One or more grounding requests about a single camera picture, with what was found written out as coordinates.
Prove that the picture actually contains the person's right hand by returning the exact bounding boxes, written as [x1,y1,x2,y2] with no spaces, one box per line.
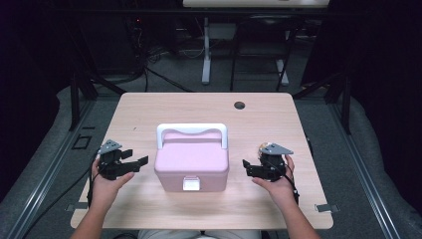
[251,153,299,207]

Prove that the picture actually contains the grey table bracket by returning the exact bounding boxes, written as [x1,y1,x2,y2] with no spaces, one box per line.
[314,203,340,214]
[65,202,90,213]

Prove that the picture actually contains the white desk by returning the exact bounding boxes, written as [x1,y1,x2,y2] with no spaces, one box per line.
[182,0,330,86]

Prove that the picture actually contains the person's light trousers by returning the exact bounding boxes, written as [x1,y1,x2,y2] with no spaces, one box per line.
[136,228,264,239]

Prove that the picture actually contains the dark computer equipment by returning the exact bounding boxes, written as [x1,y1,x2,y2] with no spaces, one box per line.
[96,13,147,76]

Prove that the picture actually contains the person's left hand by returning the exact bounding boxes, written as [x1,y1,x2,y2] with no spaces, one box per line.
[91,157,135,204]

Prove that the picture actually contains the hand-held gripper cable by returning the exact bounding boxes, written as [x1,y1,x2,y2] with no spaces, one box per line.
[280,161,301,206]
[21,150,102,239]

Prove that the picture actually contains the black metal chair frame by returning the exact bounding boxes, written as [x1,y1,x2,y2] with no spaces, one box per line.
[229,14,302,93]

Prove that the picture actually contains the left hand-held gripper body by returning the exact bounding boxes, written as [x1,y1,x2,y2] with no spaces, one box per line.
[97,138,141,181]

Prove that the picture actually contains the black metal stand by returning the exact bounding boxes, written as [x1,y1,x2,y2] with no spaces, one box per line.
[293,70,353,135]
[67,68,127,132]

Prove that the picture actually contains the pink storage box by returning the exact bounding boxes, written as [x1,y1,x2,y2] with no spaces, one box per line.
[153,122,231,193]

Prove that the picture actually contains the right hand-held gripper cable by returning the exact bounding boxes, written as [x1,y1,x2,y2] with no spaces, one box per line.
[280,161,301,206]

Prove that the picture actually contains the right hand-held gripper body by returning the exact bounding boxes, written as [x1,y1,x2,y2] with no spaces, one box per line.
[250,141,295,183]

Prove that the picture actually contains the black floor cable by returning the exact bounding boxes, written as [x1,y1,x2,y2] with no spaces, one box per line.
[142,65,194,94]

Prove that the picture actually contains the aluminium floor rail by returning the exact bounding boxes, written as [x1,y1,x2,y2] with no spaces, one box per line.
[327,102,403,239]
[5,99,98,239]

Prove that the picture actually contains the left hand-held gripper cable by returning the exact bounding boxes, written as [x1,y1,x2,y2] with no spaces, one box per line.
[21,150,102,239]

